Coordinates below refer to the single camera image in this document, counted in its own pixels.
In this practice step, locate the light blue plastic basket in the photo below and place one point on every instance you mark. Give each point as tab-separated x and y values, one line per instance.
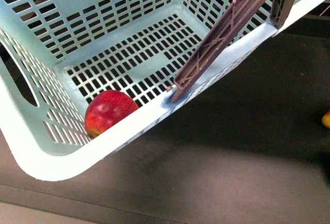
63	53

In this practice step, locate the red yellow apple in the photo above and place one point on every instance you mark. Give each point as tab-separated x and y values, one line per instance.
107	109

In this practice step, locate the red yellow mango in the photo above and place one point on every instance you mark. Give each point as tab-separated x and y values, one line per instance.
326	119

